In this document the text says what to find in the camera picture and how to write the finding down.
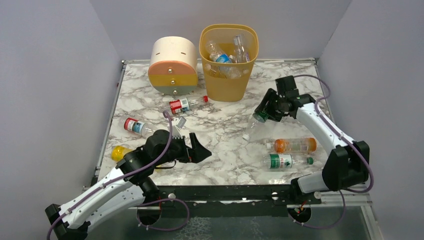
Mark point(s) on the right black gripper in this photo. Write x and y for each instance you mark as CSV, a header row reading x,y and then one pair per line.
x,y
274,105

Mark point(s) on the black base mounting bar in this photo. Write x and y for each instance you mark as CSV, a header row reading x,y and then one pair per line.
x,y
215,201

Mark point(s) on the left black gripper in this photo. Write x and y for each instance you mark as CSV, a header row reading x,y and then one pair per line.
x,y
190,150

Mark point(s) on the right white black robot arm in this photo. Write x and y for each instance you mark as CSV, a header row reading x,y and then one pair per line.
x,y
348,160

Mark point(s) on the round pink yellow drawer box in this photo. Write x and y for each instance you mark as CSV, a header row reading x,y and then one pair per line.
x,y
173,66

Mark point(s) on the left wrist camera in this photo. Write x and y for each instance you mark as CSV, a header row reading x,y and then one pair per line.
x,y
177,127

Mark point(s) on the yellow drink bottle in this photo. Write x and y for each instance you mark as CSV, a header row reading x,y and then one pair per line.
x,y
118,152

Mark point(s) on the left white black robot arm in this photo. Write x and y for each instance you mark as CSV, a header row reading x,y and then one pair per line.
x,y
126,185

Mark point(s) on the clear bottle green cestbon label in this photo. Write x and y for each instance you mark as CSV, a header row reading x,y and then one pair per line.
x,y
281,161

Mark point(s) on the clear bottle red blue label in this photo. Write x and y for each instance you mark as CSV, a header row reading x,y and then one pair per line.
x,y
136,126

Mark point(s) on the small blue tinted water bottle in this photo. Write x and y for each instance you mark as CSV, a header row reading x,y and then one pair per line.
x,y
241,53

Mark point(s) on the clear bottle green label angled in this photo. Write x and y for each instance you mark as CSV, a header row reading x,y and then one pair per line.
x,y
255,122

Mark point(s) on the orange label clear bottle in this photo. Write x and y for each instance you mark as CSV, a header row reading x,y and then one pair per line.
x,y
292,145

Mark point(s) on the clear bottle red cap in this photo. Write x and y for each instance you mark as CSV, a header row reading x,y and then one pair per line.
x,y
187,104

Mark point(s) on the yellow mesh waste bin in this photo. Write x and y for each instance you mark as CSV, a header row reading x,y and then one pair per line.
x,y
220,87

